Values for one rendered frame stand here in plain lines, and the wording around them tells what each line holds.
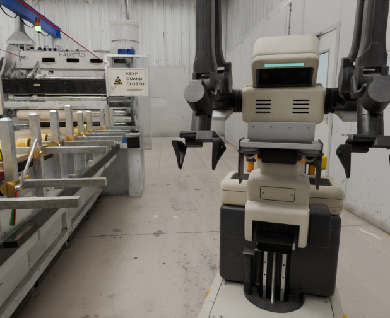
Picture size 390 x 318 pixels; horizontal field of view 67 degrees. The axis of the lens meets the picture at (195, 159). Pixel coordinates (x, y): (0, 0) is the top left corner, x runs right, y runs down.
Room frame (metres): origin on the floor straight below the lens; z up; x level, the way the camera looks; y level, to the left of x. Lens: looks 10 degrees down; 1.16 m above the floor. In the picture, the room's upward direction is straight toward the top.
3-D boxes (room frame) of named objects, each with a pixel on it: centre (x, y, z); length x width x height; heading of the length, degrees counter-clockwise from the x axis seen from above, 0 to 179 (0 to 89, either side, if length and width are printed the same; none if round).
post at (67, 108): (1.87, 0.79, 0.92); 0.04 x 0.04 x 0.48; 6
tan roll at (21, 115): (3.66, 1.52, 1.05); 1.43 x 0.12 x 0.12; 96
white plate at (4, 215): (1.10, 0.69, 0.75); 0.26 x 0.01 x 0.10; 6
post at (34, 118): (1.37, 0.74, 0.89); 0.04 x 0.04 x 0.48; 6
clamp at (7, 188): (1.15, 0.72, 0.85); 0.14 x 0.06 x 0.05; 6
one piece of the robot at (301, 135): (1.00, -0.29, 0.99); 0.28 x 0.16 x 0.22; 73
